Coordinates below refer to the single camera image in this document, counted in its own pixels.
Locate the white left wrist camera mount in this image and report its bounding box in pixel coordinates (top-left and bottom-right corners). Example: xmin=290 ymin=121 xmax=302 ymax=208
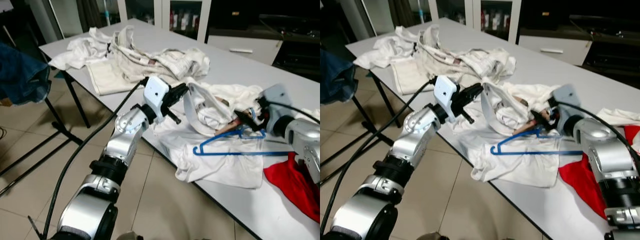
xmin=433 ymin=76 xmax=459 ymax=123
xmin=143 ymin=76 xmax=170 ymax=123

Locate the white glass-door cabinet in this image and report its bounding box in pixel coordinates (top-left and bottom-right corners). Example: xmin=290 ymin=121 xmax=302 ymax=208
xmin=430 ymin=0 xmax=522 ymax=43
xmin=117 ymin=0 xmax=212 ymax=43

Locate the grey curtain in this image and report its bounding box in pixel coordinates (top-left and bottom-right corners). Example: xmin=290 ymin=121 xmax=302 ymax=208
xmin=75 ymin=0 xmax=108 ymax=30
xmin=387 ymin=0 xmax=418 ymax=28

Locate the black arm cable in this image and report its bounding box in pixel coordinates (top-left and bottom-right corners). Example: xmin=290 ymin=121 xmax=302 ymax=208
xmin=555 ymin=100 xmax=640 ymax=171
xmin=320 ymin=77 xmax=438 ymax=233
xmin=40 ymin=77 xmax=151 ymax=240
xmin=267 ymin=100 xmax=321 ymax=126

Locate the white drawer front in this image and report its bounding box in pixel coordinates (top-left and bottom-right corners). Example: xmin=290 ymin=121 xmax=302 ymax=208
xmin=518 ymin=35 xmax=593 ymax=67
xmin=206 ymin=35 xmax=283 ymax=66

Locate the black clothes rack stand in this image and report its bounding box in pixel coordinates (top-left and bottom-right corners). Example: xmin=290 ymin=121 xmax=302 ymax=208
xmin=320 ymin=97 xmax=388 ymax=183
xmin=0 ymin=97 xmax=83 ymax=196

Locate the white printed sweatshirt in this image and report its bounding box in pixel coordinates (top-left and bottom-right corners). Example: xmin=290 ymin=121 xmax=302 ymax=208
xmin=450 ymin=81 xmax=571 ymax=188
xmin=152 ymin=81 xmax=281 ymax=190

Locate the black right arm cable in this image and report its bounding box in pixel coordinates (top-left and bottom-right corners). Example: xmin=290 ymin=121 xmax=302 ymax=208
xmin=555 ymin=100 xmax=640 ymax=171
xmin=267 ymin=100 xmax=321 ymax=126

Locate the dark television stand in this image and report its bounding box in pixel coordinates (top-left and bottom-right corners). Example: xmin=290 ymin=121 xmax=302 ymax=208
xmin=206 ymin=0 xmax=321 ymax=76
xmin=518 ymin=0 xmax=640 ymax=76

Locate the blue denim skirt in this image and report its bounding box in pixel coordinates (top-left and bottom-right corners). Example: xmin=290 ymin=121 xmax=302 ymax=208
xmin=320 ymin=49 xmax=358 ymax=105
xmin=0 ymin=42 xmax=52 ymax=106

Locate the red white-striped garment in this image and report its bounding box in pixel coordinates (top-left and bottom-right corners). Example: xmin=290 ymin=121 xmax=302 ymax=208
xmin=558 ymin=125 xmax=640 ymax=221
xmin=263 ymin=152 xmax=321 ymax=223

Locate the black speaker with gold badge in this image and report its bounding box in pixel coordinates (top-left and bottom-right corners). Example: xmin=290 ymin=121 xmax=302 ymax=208
xmin=525 ymin=0 xmax=571 ymax=31
xmin=212 ymin=0 xmax=261 ymax=31

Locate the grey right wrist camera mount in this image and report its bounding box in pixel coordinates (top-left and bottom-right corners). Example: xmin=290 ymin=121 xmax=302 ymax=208
xmin=260 ymin=84 xmax=293 ymax=133
xmin=550 ymin=84 xmax=583 ymax=136

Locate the white hooded jacket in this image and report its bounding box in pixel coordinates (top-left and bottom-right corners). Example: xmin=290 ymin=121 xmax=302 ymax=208
xmin=48 ymin=27 xmax=116 ymax=71
xmin=353 ymin=26 xmax=418 ymax=70

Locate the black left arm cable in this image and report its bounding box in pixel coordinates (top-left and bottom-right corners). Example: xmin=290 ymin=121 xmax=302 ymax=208
xmin=320 ymin=77 xmax=438 ymax=233
xmin=40 ymin=77 xmax=151 ymax=240

